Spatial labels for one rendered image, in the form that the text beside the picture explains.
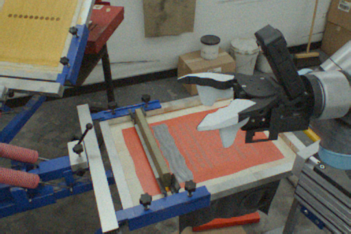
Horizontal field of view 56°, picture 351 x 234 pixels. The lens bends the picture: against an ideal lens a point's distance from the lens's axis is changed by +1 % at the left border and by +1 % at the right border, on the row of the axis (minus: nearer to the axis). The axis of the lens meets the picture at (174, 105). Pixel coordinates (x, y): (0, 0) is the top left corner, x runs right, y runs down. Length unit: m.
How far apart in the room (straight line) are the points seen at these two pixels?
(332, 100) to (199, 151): 0.95
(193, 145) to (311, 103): 0.96
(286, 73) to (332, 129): 0.18
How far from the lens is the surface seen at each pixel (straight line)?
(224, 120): 0.43
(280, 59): 0.48
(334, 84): 0.54
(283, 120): 0.54
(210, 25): 3.59
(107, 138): 1.45
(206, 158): 1.40
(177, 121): 1.57
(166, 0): 3.25
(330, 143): 0.65
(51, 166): 1.33
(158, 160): 1.24
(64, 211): 2.51
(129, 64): 3.46
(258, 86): 0.50
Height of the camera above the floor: 1.96
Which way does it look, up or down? 37 degrees down
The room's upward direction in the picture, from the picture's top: straight up
